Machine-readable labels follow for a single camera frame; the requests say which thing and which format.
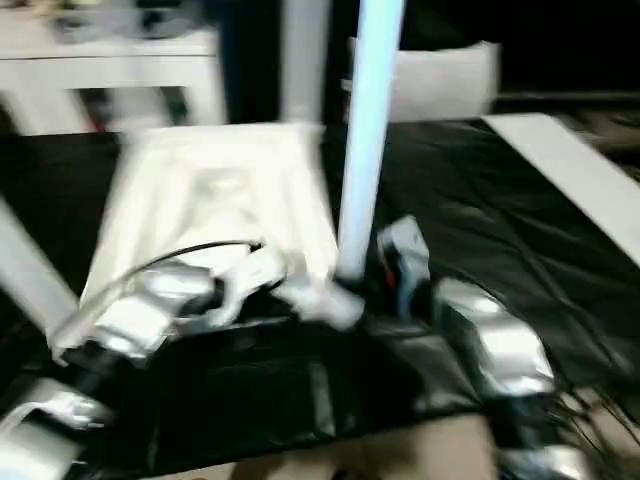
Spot white plastic table leg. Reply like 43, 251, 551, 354
278, 0, 332, 127
0, 197, 82, 335
335, 0, 407, 285

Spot white plastic table top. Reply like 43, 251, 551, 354
49, 122, 367, 362

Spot black work mat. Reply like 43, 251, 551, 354
0, 117, 640, 476

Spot grey cushion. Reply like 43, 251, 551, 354
344, 39, 503, 125

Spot white board on right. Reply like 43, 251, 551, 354
479, 113, 640, 267

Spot white glass-door cabinet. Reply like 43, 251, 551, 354
0, 24, 225, 137

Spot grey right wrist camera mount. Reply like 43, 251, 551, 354
377, 214, 432, 307

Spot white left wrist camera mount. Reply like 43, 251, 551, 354
213, 243, 292, 327

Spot thin black floor cable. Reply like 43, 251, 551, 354
549, 388, 640, 452

